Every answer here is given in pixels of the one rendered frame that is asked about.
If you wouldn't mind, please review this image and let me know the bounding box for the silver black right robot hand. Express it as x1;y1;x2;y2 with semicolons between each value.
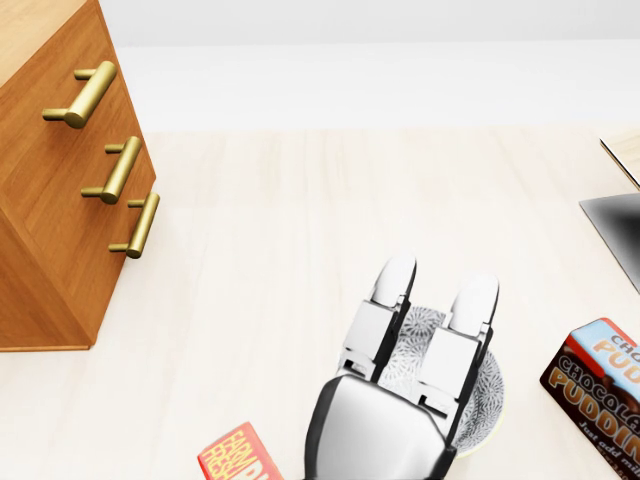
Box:
303;255;501;480

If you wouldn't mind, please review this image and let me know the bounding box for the grey patterned bowl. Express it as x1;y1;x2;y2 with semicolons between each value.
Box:
378;305;506;460

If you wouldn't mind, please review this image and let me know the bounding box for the small wooden drawer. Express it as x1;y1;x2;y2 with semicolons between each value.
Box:
62;161;158;347

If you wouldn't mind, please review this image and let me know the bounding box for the medium wooden drawer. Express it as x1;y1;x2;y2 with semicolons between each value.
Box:
28;90;155;302

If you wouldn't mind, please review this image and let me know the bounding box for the wooden cabinet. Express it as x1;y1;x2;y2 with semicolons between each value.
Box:
0;0;158;353

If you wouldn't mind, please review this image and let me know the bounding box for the large wooden drawer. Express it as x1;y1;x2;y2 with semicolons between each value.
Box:
0;0;131;247

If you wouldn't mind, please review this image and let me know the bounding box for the red printed food box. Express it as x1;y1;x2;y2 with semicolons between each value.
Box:
197;422;285;480

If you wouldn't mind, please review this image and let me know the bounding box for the chocolate pudding box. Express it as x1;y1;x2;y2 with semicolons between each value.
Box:
538;317;640;480

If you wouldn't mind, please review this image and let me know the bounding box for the flat dark stove plate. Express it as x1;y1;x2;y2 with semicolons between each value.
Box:
578;192;640;295

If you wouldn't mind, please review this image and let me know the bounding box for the pale wooden board dark edge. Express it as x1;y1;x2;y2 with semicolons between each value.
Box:
599;130;640;194

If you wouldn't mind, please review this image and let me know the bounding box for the small brass drawer handle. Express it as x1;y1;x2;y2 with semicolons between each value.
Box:
108;191;161;260

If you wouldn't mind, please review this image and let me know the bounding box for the medium brass drawer handle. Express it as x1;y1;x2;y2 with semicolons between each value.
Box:
80;135;144;205

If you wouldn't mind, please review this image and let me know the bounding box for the large brass drawer handle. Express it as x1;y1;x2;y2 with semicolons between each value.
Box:
41;60;119;130

